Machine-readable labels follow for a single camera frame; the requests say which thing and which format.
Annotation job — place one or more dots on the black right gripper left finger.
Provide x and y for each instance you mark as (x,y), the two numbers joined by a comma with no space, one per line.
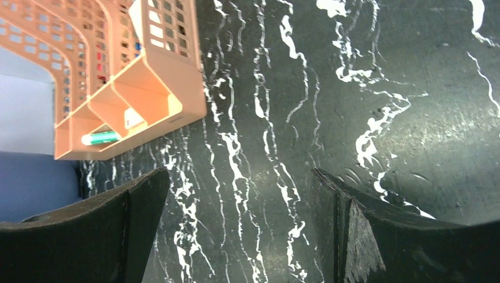
(105,238)

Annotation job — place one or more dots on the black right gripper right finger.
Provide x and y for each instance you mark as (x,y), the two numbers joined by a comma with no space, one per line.
(361,238)

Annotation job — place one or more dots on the peach plastic desk organizer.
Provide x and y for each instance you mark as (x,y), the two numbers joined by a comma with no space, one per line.
(108,56)

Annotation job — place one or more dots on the blue plastic bin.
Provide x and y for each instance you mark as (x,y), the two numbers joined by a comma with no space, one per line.
(32,184)

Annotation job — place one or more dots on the small green white tube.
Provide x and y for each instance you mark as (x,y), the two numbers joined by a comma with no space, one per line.
(100,138)

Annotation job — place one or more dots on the small white card box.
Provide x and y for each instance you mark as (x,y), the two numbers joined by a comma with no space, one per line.
(131,118)

